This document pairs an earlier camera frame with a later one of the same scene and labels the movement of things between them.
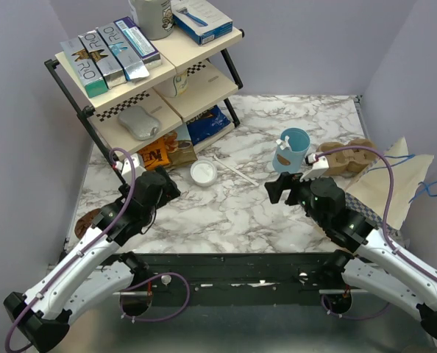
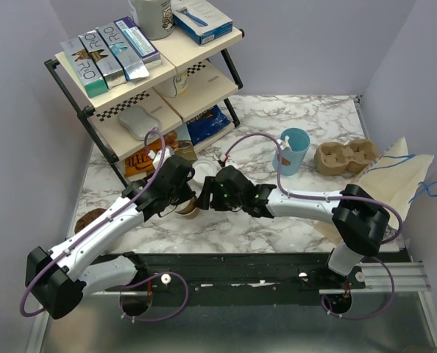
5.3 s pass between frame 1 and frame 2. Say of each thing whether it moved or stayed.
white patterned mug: stayed
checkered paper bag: moved
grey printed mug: stayed
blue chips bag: stayed
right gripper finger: moved
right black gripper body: moved
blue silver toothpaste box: stayed
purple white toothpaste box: stayed
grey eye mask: stayed
